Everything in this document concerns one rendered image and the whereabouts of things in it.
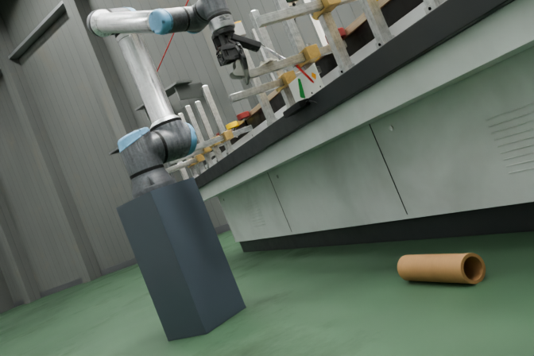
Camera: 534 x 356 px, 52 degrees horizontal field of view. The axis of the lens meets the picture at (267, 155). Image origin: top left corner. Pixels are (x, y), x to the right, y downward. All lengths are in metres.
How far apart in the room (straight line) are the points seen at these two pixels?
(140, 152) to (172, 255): 0.45
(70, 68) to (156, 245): 9.18
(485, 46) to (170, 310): 1.57
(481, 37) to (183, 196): 1.35
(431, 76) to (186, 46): 7.42
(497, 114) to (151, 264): 1.43
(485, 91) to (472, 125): 0.14
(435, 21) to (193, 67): 7.45
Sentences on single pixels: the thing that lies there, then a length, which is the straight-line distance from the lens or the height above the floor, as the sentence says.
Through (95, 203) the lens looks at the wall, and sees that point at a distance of 11.46.
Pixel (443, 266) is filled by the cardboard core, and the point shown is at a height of 0.06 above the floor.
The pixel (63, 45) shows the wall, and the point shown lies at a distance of 11.37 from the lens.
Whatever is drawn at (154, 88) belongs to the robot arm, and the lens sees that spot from 2.48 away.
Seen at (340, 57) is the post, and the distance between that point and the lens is 1.91.
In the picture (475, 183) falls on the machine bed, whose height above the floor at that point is 0.19.
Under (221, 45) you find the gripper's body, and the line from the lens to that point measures 2.02.
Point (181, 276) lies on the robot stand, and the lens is 2.22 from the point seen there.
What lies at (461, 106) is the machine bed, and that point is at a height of 0.44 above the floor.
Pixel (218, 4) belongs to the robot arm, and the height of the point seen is 1.11.
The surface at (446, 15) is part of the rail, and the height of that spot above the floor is 0.67.
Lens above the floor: 0.45
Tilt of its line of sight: 3 degrees up
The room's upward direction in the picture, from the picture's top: 22 degrees counter-clockwise
